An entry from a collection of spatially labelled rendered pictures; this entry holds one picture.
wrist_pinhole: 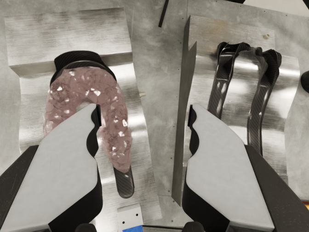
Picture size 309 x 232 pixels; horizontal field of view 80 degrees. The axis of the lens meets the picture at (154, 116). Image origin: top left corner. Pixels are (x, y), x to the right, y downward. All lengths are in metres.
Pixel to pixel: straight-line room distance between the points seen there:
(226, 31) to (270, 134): 0.31
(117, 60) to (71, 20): 0.13
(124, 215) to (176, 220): 0.16
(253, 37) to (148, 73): 0.32
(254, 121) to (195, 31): 0.29
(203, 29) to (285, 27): 0.34
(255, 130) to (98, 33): 0.44
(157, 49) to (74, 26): 0.23
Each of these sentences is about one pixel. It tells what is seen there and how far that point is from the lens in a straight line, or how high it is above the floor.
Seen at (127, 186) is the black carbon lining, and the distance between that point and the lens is 0.46.
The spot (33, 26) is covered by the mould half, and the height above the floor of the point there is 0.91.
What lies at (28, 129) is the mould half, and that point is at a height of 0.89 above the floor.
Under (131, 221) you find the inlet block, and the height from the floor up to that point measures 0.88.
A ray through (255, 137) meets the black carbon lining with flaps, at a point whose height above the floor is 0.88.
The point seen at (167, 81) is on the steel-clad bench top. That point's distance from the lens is 0.55.
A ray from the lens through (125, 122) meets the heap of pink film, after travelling 0.39.
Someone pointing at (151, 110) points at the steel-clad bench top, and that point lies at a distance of 0.52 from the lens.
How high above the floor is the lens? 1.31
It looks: 77 degrees down
